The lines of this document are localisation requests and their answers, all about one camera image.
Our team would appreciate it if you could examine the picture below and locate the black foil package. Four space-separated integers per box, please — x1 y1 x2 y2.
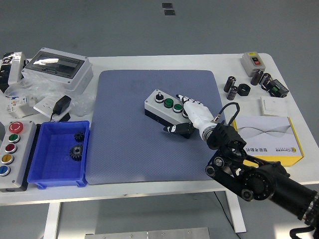
0 52 15 94

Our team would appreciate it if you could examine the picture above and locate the white circuit breaker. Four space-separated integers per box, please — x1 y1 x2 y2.
6 96 38 119

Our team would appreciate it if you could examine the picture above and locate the white rectangular box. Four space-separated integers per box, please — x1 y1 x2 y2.
8 51 28 86

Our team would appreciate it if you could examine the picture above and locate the white table leg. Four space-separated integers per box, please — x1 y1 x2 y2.
42 202 62 239
225 189 247 234

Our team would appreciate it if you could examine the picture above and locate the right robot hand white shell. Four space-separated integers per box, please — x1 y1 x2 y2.
163 94 215 135

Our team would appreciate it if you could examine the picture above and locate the grey metal plate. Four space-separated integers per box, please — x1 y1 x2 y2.
84 227 210 239

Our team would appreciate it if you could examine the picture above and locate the black hex nut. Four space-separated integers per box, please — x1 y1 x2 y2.
237 83 251 97

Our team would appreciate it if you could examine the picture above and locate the grey red-green switch box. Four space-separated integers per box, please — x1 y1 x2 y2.
241 51 267 77

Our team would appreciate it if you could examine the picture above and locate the yellow and white cardboard box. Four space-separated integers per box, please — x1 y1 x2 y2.
231 116 305 167

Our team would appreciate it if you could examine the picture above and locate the large black bevel gear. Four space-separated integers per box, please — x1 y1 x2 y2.
69 144 84 162

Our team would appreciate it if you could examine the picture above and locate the black power adapter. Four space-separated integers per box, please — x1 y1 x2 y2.
50 95 72 122

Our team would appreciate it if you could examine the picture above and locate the black cylindrical capacitor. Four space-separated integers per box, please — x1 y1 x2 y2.
259 72 272 88
223 76 237 93
250 69 264 86
227 85 238 101

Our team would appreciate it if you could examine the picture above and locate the white wall switch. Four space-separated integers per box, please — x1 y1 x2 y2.
260 96 290 117

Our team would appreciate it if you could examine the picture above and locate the grey four-button control box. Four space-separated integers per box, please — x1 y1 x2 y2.
144 89 195 139

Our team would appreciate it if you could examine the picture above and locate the grey five-button control box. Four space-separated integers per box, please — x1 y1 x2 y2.
0 120 38 192

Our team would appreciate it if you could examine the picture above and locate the blue-grey table mat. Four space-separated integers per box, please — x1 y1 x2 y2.
86 69 237 185

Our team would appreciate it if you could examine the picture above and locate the white wall socket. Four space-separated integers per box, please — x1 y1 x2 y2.
33 97 65 118

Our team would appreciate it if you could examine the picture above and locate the black cable under table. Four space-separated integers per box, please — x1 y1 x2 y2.
213 191 241 239

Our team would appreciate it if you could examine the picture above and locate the blue plastic bin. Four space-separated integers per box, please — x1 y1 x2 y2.
26 120 90 190

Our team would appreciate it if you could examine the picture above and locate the grey enclosure with clear lid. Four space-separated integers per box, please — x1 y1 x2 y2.
21 47 94 95

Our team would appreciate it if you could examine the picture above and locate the black module with green terminal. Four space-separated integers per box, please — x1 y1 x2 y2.
265 79 290 98

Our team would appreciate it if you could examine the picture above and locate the clear plastic bag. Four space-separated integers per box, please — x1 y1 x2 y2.
4 74 95 118

